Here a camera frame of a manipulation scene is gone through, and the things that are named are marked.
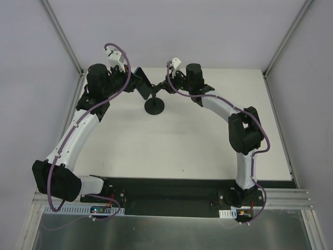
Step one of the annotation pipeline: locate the blue black smartphone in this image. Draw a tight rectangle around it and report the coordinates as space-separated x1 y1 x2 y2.
134 67 153 100

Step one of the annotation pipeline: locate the black phone stand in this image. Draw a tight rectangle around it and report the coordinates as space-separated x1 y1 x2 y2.
144 85 165 115

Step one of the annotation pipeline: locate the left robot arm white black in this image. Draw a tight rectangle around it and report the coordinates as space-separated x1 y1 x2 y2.
32 64 144 203

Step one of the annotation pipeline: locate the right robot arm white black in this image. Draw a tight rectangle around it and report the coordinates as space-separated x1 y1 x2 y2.
162 58 269 206

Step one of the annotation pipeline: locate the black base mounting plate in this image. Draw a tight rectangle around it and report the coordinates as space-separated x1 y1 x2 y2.
79 176 266 217

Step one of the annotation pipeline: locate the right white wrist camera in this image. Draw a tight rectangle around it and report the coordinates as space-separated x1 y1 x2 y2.
166 57 182 71

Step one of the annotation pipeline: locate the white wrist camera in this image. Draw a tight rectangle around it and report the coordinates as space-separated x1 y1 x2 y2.
105 48 125 72
166 57 182 71

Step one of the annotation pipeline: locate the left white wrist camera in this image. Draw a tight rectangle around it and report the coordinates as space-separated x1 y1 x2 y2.
105 48 125 72

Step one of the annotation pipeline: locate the left aluminium frame post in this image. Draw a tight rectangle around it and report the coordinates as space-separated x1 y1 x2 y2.
39 0 84 75

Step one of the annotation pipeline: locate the aluminium frame post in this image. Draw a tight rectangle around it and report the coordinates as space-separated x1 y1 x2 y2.
262 0 315 76
39 0 84 75

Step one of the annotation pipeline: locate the left white cable duct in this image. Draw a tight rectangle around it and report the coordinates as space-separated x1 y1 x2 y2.
44 205 125 216

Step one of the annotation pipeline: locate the white cable duct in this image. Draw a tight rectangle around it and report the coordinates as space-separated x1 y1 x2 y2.
219 208 253 219
44 205 125 216

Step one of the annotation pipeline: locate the right white cable duct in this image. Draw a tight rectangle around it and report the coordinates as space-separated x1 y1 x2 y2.
219 208 253 219

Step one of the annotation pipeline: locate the right aluminium frame post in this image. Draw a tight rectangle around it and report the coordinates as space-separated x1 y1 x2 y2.
262 0 315 76

